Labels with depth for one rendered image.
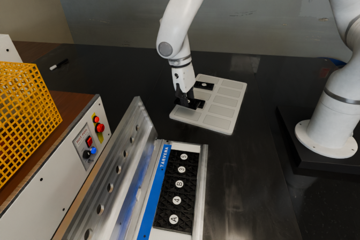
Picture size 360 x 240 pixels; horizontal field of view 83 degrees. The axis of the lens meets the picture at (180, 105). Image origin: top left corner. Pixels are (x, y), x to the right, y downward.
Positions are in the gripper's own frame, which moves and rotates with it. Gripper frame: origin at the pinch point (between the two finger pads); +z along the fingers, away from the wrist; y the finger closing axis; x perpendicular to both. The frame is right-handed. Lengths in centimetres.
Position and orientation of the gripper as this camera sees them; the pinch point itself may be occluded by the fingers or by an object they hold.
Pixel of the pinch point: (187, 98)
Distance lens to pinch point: 82.5
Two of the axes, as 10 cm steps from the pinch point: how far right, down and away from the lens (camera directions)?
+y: 4.4, -5.5, 7.1
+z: 1.8, 8.3, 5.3
